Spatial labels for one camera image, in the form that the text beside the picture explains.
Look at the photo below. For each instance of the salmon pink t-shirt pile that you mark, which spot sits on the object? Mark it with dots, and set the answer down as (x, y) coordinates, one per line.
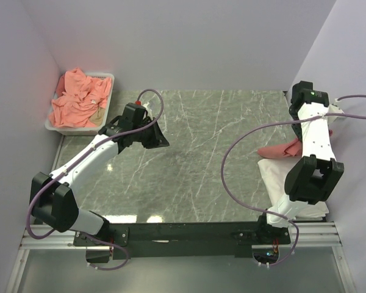
(76, 100)

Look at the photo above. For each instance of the aluminium rail frame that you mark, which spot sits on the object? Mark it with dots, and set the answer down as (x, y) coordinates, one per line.
(54, 264)

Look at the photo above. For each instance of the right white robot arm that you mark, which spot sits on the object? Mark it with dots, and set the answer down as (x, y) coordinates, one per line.
(316, 173)

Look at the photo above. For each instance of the tan t-shirt in basket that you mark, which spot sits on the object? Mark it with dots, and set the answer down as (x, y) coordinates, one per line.
(97, 118)

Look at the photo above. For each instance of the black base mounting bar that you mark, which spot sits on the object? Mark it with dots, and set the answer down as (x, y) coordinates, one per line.
(196, 239)

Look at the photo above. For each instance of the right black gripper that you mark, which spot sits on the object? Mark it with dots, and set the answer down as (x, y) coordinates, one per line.
(297, 130)

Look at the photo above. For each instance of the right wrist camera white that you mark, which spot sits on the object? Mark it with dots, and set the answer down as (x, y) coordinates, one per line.
(334, 110)

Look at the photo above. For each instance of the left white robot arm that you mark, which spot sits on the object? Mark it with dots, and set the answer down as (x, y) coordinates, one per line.
(52, 196)

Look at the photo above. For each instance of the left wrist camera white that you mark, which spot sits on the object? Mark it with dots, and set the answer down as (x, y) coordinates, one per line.
(149, 106)

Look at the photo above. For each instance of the red t-shirt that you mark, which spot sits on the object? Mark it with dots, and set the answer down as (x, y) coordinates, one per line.
(291, 149)

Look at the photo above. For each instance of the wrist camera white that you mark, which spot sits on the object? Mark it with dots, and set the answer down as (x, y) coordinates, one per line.
(334, 110)
(149, 106)

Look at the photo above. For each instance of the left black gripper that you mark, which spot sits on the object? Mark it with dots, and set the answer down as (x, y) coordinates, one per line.
(158, 139)

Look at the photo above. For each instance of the white plastic laundry basket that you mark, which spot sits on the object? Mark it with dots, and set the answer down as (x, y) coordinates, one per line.
(79, 129)

